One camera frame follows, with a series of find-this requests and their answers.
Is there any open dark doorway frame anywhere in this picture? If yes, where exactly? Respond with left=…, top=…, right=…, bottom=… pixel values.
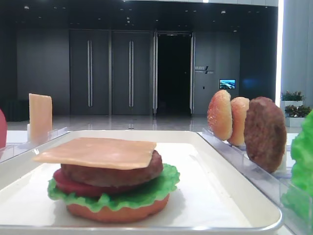
left=156, top=32, right=192, bottom=117

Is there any green lettuce leaf on tray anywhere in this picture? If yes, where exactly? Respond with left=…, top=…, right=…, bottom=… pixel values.
left=47, top=164, right=180, bottom=212

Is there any lower potted plant box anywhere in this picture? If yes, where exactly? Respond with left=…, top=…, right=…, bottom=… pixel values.
left=285, top=105, right=311, bottom=127

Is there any white metal tray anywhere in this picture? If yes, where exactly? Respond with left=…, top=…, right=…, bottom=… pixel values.
left=0, top=130, right=283, bottom=235

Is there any brown meat patty on tray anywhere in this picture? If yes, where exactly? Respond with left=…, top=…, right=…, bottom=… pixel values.
left=61, top=151, right=163, bottom=187

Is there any upright brown meat patty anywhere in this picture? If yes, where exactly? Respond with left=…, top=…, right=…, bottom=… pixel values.
left=244, top=96, right=287, bottom=173

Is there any upright green lettuce leaf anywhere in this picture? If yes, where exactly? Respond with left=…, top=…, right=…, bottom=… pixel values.
left=282, top=113, right=313, bottom=225

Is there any orange cheese slice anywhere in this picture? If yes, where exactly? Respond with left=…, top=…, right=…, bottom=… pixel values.
left=33, top=138, right=157, bottom=170
left=28, top=94, right=52, bottom=142

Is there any right sesame bun half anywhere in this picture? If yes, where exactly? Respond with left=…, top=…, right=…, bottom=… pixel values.
left=228, top=96, right=249, bottom=146

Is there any red tomato slice on tray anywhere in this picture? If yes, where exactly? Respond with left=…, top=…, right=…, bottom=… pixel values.
left=53, top=169, right=146, bottom=198

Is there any small wall screen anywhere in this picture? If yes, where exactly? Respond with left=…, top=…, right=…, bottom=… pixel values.
left=219, top=79, right=236, bottom=90

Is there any bottom bun on tray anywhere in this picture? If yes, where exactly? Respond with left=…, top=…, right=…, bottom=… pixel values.
left=67, top=194, right=170, bottom=223

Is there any left sesame bun half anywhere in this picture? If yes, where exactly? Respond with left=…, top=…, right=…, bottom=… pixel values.
left=207, top=90, right=232, bottom=141

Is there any upper potted plant box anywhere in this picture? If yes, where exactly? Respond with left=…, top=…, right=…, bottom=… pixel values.
left=280, top=91, right=304, bottom=110

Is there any upright red tomato slice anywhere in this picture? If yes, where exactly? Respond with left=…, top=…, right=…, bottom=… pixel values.
left=0, top=110, right=7, bottom=148

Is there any sesame bun half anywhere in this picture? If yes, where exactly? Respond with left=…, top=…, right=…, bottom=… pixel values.
left=207, top=90, right=232, bottom=141
left=228, top=96, right=249, bottom=146

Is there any potted plant box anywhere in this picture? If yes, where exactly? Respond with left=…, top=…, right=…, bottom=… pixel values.
left=285, top=105, right=311, bottom=127
left=280, top=91, right=304, bottom=110

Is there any dark double door left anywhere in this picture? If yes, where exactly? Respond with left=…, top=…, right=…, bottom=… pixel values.
left=69, top=30, right=153, bottom=115

